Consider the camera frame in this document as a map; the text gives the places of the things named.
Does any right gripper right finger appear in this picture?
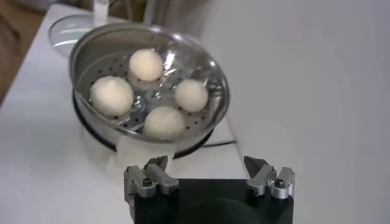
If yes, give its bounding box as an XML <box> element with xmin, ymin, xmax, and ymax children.
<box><xmin>243</xmin><ymin>155</ymin><xmax>296</xmax><ymax>200</ymax></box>

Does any white steamed baozi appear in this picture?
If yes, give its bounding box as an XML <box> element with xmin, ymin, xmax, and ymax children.
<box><xmin>174</xmin><ymin>79</ymin><xmax>210</xmax><ymax>113</ymax></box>
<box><xmin>89</xmin><ymin>75</ymin><xmax>135</xmax><ymax>117</ymax></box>
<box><xmin>143</xmin><ymin>105</ymin><xmax>186</xmax><ymax>140</ymax></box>
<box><xmin>128</xmin><ymin>48</ymin><xmax>165</xmax><ymax>82</ymax></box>

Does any glass lid with white handle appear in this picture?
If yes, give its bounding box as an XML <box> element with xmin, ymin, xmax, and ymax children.
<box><xmin>48</xmin><ymin>0</ymin><xmax>110</xmax><ymax>58</ymax></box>

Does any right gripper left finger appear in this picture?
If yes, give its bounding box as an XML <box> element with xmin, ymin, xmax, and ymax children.
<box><xmin>124</xmin><ymin>155</ymin><xmax>181</xmax><ymax>205</ymax></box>

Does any stainless steel steamer basket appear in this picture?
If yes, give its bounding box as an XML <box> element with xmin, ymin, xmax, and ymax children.
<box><xmin>68</xmin><ymin>23</ymin><xmax>231</xmax><ymax>150</ymax></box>

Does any black cooker power cable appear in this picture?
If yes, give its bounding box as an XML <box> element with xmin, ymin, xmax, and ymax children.
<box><xmin>200</xmin><ymin>139</ymin><xmax>237</xmax><ymax>149</ymax></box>

